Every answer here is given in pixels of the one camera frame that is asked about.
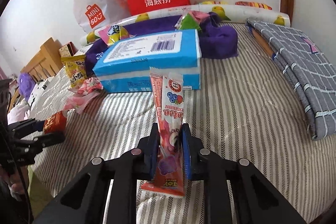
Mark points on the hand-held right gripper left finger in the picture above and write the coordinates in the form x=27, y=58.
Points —
x=155, y=153

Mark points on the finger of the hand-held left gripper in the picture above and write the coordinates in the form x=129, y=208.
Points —
x=26, y=127
x=42, y=144

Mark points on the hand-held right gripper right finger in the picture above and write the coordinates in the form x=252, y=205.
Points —
x=187, y=153

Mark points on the red snack packet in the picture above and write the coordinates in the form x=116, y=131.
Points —
x=53, y=121

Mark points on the long pink snack packet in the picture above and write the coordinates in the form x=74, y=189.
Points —
x=170, y=103

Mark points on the pink yellow snack packet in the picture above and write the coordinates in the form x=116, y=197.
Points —
x=113, y=32

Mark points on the green snack packet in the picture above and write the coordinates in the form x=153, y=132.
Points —
x=187, y=23

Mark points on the person's left hand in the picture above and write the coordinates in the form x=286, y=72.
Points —
x=17, y=186

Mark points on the pink floral blanket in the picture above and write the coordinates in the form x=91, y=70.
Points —
x=18, y=111

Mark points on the white black-print pillow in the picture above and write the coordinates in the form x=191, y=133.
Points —
x=39, y=90

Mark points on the purple plush toy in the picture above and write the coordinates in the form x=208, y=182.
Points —
x=26, y=82

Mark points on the wooden headboard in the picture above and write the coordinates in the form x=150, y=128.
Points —
x=47, y=56

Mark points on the blue tissue pack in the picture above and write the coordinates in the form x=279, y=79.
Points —
x=147, y=66

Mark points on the patterned book box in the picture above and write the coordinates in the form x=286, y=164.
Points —
x=67, y=49

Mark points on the brown flat board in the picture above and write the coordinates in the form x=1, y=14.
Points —
x=262, y=43

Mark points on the grey checked folded cloth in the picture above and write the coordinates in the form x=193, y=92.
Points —
x=296, y=61

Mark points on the yellow chip bag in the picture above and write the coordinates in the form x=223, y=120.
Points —
x=210, y=2

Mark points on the printed paper roll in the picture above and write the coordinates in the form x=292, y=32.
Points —
x=249, y=12

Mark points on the orange chip bag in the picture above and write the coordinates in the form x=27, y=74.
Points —
x=254, y=5

